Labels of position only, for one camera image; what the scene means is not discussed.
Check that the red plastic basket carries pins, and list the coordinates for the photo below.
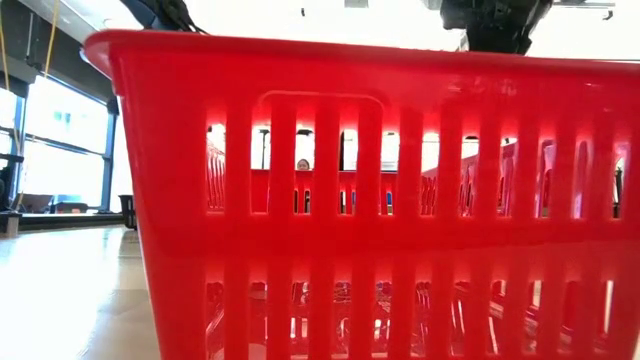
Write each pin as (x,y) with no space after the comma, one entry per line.
(175,175)

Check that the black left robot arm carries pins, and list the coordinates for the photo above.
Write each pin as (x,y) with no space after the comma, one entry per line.
(150,12)

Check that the person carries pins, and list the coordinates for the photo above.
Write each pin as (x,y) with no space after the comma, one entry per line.
(303,164)

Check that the large window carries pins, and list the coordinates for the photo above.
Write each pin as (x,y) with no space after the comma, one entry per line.
(65,165)

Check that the black aluminium rig frame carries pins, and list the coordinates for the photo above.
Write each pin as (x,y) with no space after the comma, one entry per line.
(70,221)

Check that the grey post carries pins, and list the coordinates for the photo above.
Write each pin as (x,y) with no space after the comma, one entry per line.
(10,225)

